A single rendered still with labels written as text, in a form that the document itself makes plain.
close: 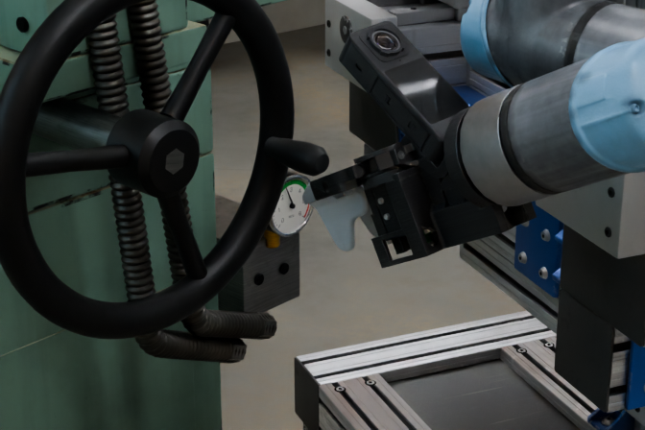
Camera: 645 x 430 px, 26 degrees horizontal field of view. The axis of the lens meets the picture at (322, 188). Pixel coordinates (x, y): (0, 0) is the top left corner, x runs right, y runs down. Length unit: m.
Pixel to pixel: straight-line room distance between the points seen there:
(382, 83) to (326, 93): 2.91
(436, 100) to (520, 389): 1.03
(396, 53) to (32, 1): 0.28
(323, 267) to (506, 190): 1.91
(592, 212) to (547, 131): 0.36
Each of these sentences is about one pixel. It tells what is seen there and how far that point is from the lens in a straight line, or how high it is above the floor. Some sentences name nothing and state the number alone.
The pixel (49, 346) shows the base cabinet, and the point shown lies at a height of 0.58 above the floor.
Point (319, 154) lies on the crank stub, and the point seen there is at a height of 0.80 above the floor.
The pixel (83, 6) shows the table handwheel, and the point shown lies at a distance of 0.97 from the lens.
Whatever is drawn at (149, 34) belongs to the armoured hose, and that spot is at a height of 0.88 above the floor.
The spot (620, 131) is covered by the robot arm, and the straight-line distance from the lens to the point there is 0.83.
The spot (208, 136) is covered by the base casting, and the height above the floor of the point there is 0.73.
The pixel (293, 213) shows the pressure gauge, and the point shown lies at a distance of 1.35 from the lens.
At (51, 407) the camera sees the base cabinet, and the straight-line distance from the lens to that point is 1.31.
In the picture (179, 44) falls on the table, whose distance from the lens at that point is 1.16.
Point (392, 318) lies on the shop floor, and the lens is 2.60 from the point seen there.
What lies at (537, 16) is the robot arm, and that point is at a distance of 0.99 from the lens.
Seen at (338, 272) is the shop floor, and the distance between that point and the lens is 2.78.
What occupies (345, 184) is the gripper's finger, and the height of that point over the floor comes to 0.81.
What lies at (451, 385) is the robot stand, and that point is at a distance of 1.96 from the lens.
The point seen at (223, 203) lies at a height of 0.62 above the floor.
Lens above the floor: 1.17
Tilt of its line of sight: 21 degrees down
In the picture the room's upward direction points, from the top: straight up
